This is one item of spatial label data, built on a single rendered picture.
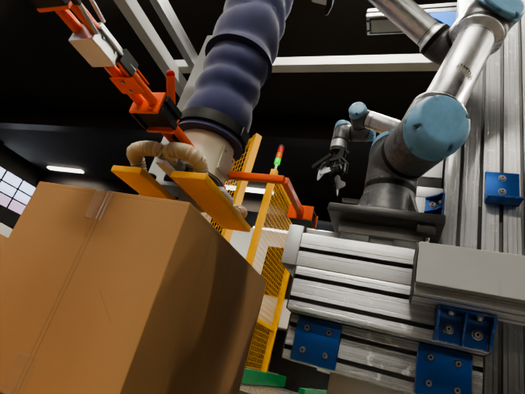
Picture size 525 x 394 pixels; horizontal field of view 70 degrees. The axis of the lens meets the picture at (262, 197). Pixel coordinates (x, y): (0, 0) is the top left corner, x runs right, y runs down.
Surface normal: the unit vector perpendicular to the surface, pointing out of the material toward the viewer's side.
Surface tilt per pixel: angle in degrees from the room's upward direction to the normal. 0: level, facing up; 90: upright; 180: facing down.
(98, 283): 90
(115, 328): 90
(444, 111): 97
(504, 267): 90
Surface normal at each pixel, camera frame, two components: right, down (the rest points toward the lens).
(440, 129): 0.08, -0.26
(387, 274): -0.28, -0.45
